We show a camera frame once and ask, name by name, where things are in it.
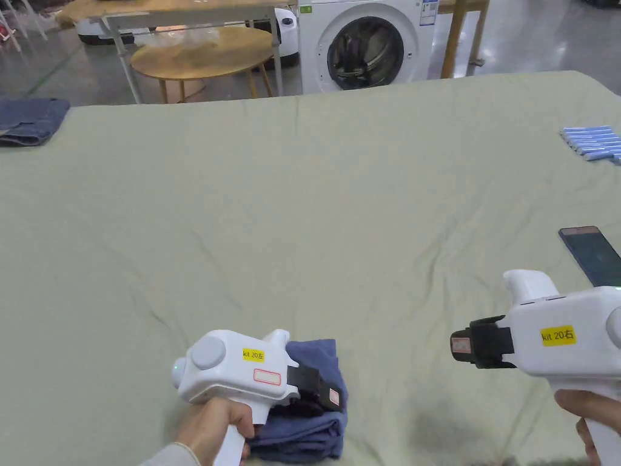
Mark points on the person's left forearm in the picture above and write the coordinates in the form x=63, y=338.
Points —
x=167, y=457

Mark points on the person's right hand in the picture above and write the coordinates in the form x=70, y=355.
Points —
x=575, y=405

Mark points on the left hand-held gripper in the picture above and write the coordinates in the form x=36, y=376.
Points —
x=228, y=374

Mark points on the row of blue cylinders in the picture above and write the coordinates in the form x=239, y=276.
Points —
x=594, y=143

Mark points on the white washing machine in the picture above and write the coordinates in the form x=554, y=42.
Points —
x=368, y=48

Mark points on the folded dark denim garment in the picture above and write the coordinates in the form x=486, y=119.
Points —
x=29, y=119

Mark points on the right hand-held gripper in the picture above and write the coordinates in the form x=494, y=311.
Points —
x=572, y=335

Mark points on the blue garment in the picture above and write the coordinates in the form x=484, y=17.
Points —
x=301, y=432

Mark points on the bed with pale green sheet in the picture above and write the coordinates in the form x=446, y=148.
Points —
x=291, y=218

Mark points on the dark smartphone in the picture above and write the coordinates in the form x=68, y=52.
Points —
x=594, y=255

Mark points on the person's left hand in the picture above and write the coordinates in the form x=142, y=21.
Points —
x=208, y=427

